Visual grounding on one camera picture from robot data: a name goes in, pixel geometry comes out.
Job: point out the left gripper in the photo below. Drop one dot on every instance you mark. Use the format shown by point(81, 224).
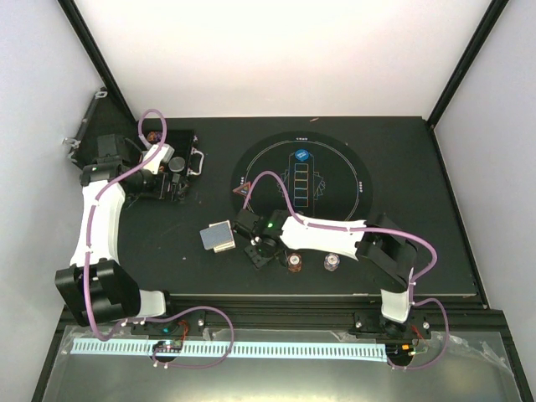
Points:
point(172, 194)

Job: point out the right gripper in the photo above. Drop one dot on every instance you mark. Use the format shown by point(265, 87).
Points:
point(256, 260)

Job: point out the red-brown poker chip stack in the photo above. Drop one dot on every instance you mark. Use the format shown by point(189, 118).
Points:
point(294, 263)

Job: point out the red triangular all-in button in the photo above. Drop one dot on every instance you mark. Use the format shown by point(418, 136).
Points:
point(242, 191)

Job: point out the blue round blind button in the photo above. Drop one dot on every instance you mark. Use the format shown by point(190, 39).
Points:
point(301, 155)

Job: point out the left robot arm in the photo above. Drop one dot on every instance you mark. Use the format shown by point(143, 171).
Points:
point(95, 287)

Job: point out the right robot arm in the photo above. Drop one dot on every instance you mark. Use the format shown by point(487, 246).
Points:
point(387, 253)

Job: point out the clear dealer button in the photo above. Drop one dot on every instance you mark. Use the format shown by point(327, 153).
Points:
point(177, 164)

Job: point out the black poker chip case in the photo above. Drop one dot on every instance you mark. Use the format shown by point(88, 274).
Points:
point(115, 162)

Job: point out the deck of playing cards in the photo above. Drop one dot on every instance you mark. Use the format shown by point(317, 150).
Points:
point(218, 237)

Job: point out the purple poker chip stack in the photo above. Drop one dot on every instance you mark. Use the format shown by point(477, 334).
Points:
point(331, 262)

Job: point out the round black poker mat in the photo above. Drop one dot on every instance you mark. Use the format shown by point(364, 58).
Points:
point(334, 184)

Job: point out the light blue slotted strip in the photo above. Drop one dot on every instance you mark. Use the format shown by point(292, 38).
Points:
point(218, 349)

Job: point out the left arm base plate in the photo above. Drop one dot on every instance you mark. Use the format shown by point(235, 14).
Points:
point(191, 324)

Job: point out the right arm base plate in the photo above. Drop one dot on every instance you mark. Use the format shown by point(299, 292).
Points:
point(371, 324)

